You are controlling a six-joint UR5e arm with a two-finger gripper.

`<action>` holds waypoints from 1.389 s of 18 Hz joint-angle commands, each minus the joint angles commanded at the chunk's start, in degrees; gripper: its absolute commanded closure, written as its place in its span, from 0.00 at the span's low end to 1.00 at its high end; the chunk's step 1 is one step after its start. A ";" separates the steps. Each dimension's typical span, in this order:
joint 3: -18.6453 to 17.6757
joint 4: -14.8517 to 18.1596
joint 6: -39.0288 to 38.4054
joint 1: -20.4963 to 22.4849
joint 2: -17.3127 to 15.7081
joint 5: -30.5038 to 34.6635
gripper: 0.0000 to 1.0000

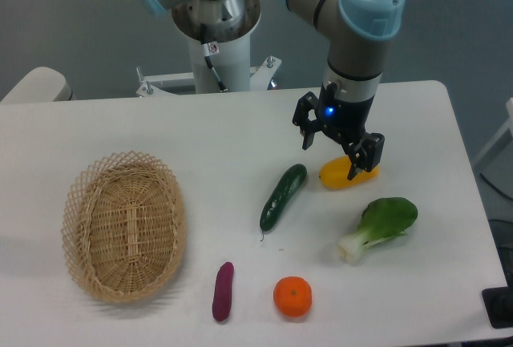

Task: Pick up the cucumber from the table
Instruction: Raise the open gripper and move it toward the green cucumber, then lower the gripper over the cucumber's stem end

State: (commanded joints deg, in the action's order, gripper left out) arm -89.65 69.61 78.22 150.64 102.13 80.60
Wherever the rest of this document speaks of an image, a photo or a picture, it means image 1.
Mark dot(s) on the orange tangerine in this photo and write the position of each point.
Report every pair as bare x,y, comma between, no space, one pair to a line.
293,296

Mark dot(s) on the purple sweet potato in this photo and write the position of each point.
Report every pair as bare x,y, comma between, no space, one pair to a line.
222,298

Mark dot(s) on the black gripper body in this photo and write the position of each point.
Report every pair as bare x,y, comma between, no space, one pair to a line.
342,121

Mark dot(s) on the green bok choy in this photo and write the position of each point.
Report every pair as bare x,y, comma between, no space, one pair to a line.
382,220

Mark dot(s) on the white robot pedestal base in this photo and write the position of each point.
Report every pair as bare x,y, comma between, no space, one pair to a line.
218,35

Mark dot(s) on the white chair armrest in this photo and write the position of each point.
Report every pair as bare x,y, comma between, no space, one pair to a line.
41,85

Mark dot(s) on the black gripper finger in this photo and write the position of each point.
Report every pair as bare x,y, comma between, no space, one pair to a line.
308,128
364,154

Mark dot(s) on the green cucumber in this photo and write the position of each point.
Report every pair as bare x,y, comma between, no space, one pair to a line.
286,188

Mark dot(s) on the black device at table edge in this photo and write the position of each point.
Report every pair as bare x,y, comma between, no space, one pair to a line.
498,304

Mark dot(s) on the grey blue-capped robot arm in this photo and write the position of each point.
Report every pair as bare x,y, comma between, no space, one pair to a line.
359,33

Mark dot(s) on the yellow bell pepper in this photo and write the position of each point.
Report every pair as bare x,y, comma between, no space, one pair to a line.
333,175

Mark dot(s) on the woven wicker basket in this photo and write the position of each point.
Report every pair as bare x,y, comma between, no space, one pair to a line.
124,227

